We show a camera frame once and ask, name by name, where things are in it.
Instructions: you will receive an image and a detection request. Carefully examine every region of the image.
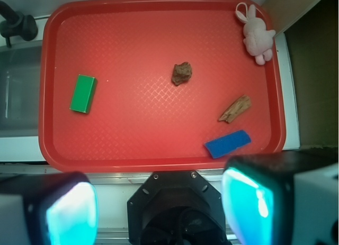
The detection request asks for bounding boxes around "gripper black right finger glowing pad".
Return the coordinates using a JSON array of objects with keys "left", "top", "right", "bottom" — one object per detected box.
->
[{"left": 221, "top": 151, "right": 338, "bottom": 244}]

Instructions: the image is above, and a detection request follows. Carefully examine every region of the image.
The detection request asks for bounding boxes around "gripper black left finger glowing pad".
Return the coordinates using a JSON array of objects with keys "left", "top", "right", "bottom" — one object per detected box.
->
[{"left": 1, "top": 172, "right": 99, "bottom": 244}]

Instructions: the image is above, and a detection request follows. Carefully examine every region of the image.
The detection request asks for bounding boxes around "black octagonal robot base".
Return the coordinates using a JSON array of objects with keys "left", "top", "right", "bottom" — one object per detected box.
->
[{"left": 127, "top": 171, "right": 231, "bottom": 244}]

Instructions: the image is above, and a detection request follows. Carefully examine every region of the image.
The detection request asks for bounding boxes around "metal sink basin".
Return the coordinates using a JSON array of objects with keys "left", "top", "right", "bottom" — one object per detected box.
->
[{"left": 1, "top": 41, "right": 42, "bottom": 138}]

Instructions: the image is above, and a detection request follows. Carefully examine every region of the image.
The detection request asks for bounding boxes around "green rectangular block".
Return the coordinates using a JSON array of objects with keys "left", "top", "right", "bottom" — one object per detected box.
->
[{"left": 69, "top": 75, "right": 97, "bottom": 114}]

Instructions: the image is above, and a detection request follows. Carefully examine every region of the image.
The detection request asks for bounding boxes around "piece of brown wood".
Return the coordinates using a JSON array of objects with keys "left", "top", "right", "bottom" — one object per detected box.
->
[{"left": 218, "top": 95, "right": 252, "bottom": 123}]

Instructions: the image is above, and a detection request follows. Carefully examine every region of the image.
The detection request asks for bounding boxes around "blue sponge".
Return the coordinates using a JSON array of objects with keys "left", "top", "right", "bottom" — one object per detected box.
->
[{"left": 204, "top": 130, "right": 252, "bottom": 159}]

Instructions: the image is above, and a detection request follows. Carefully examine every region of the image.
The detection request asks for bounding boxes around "red plastic tray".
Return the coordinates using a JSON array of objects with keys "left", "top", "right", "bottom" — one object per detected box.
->
[{"left": 38, "top": 0, "right": 286, "bottom": 173}]

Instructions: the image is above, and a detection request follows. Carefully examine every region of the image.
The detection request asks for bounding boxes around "pink plush bunny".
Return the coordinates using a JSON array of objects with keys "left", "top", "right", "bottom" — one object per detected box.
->
[{"left": 235, "top": 2, "right": 276, "bottom": 66}]

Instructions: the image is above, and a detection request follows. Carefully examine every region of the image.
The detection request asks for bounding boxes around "brown rock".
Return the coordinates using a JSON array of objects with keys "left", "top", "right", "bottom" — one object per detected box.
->
[{"left": 172, "top": 61, "right": 193, "bottom": 86}]

